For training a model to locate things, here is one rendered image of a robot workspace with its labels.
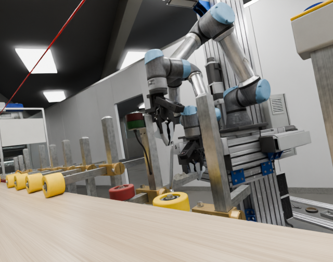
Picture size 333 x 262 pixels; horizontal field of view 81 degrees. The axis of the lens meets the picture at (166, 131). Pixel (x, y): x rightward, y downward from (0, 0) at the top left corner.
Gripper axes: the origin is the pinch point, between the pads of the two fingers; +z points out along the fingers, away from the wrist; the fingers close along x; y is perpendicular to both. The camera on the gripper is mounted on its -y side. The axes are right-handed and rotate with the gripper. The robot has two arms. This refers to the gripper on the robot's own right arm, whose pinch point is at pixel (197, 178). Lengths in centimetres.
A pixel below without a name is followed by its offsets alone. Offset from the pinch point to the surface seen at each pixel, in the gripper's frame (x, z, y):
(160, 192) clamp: -7.4, -3.8, -32.4
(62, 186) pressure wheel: 21, -10, -53
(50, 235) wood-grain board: -15, -7, -68
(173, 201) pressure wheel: -28, -8, -48
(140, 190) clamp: 2.1, -4.1, -33.3
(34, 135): 247, -55, -3
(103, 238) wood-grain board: -26, -7, -63
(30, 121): 247, -74, -5
